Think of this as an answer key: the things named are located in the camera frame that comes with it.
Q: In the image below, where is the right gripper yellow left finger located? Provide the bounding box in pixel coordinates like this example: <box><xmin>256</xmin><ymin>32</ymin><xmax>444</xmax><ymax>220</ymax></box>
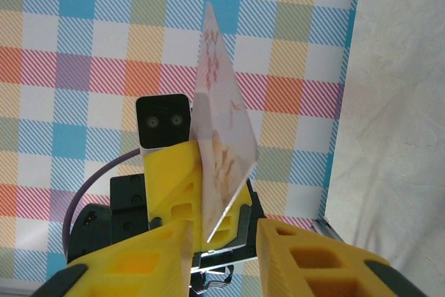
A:
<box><xmin>33</xmin><ymin>220</ymin><xmax>194</xmax><ymax>297</ymax></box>

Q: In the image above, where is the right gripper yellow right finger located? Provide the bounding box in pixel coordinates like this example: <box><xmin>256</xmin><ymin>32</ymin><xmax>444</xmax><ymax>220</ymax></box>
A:
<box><xmin>256</xmin><ymin>218</ymin><xmax>430</xmax><ymax>297</ymax></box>

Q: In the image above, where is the pink floral translucent card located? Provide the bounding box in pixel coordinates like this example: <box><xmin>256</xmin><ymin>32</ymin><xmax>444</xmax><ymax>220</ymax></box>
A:
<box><xmin>192</xmin><ymin>1</ymin><xmax>261</xmax><ymax>244</ymax></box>

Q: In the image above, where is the purple cable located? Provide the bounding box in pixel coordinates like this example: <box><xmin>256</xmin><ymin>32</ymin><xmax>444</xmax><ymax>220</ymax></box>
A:
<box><xmin>63</xmin><ymin>148</ymin><xmax>143</xmax><ymax>259</ymax></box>

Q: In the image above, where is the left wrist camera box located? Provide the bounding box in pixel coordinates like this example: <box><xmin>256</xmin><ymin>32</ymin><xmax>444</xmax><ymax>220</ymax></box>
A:
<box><xmin>134</xmin><ymin>93</ymin><xmax>194</xmax><ymax>154</ymax></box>

